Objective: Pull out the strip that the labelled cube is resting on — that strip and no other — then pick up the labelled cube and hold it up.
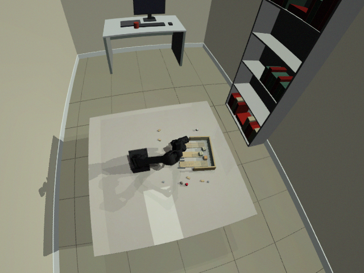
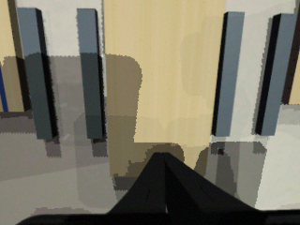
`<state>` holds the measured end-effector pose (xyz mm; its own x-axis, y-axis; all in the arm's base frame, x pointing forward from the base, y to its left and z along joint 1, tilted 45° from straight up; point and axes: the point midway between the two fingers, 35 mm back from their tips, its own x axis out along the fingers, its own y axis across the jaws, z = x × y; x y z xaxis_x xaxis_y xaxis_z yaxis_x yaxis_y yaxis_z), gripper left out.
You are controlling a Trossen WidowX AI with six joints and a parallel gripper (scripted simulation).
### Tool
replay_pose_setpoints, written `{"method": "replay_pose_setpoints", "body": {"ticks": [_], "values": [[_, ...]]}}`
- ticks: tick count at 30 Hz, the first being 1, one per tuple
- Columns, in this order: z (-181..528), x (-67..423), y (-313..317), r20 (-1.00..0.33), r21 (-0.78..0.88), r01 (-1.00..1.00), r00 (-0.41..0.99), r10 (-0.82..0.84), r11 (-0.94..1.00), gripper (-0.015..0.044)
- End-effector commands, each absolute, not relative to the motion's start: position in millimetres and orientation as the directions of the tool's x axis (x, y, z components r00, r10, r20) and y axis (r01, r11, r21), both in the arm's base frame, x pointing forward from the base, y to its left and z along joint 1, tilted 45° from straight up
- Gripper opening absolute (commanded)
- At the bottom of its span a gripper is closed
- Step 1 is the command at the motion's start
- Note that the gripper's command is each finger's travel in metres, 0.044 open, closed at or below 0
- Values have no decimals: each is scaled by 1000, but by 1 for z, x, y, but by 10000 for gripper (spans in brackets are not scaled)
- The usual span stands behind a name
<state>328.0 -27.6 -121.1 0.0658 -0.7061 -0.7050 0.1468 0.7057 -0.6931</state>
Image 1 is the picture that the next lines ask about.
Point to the light wooden strip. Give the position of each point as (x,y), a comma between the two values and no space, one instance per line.
(187,155)

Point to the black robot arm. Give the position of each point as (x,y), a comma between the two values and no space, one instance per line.
(167,159)

